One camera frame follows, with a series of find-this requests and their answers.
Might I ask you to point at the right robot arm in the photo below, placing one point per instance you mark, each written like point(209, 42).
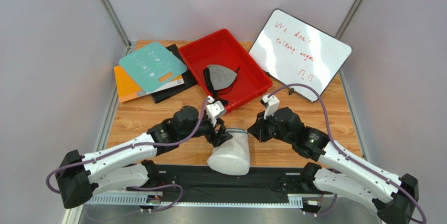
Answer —
point(335, 169)

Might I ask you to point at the teal cutting board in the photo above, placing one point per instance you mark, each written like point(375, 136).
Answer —
point(152, 66)

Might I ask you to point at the black folder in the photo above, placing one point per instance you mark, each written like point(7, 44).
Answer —
point(188, 78)

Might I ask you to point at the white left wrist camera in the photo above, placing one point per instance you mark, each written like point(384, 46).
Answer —
point(214, 110)

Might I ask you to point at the white whiteboard with writing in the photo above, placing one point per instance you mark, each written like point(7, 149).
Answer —
point(294, 52)

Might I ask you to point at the red plastic tray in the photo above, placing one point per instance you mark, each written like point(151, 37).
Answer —
point(221, 48)

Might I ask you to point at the orange folder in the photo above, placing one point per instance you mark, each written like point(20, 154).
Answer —
point(128, 89)

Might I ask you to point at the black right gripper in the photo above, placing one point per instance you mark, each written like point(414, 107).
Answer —
point(265, 127)

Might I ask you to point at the white mesh laundry bag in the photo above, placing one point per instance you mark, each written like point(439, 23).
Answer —
point(233, 156)

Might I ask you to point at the grey black bra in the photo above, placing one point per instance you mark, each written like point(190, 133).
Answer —
point(220, 80)

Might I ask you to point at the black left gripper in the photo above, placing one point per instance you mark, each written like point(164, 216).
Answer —
point(222, 136)

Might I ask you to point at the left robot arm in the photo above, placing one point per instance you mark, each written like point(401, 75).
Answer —
point(128, 165)

